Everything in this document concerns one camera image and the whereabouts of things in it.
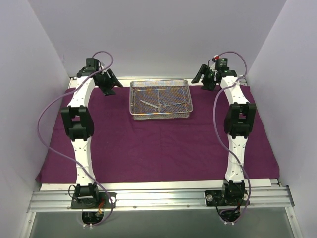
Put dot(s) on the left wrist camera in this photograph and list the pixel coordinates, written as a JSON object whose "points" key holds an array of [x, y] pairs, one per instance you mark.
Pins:
{"points": [[93, 64]]}

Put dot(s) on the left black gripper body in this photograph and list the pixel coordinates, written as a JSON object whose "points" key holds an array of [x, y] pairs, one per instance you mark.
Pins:
{"points": [[109, 82]]}

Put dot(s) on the aluminium rail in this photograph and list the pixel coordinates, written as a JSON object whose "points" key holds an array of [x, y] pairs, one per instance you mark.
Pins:
{"points": [[152, 200], [264, 182]]}

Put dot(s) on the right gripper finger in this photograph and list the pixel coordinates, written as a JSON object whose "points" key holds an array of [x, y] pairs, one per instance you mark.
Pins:
{"points": [[203, 71], [208, 87]]}

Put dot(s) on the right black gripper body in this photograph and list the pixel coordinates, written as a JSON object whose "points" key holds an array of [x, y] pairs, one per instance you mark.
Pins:
{"points": [[204, 78]]}

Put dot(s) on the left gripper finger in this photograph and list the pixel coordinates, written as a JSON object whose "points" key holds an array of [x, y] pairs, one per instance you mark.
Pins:
{"points": [[107, 92], [112, 79]]}

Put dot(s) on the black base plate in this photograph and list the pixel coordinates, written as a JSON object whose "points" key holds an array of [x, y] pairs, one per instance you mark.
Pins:
{"points": [[224, 198], [109, 198]]}

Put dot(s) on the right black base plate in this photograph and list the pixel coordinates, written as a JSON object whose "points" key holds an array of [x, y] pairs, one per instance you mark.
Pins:
{"points": [[224, 198]]}

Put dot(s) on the right side aluminium rail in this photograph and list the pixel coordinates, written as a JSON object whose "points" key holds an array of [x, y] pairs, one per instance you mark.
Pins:
{"points": [[264, 182]]}

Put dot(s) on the steel surgical scissors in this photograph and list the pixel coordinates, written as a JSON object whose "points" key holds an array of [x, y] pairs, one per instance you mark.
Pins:
{"points": [[158, 108]]}

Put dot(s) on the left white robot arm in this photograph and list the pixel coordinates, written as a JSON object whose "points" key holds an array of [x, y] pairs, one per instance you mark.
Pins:
{"points": [[79, 127]]}

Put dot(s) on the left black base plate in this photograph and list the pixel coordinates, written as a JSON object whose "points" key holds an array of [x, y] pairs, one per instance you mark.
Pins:
{"points": [[109, 198]]}

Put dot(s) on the front aluminium rail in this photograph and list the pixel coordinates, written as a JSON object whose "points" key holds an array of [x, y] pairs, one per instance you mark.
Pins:
{"points": [[152, 200]]}

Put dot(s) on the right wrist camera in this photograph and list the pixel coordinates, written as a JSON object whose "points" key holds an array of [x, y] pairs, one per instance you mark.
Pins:
{"points": [[220, 63]]}

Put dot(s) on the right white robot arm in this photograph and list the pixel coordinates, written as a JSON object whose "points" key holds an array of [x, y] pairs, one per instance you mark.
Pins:
{"points": [[238, 122]]}

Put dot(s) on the metal mesh tray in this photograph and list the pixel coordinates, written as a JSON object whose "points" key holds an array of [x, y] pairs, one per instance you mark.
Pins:
{"points": [[168, 91]]}

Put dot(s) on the purple cloth wrap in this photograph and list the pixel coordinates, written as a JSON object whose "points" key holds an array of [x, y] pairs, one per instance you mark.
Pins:
{"points": [[126, 150]]}

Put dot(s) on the steel forceps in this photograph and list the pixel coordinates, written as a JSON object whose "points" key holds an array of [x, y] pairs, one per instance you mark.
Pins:
{"points": [[175, 105]]}

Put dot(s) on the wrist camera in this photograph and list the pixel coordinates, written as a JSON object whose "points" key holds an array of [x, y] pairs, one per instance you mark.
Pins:
{"points": [[93, 64], [220, 63]]}

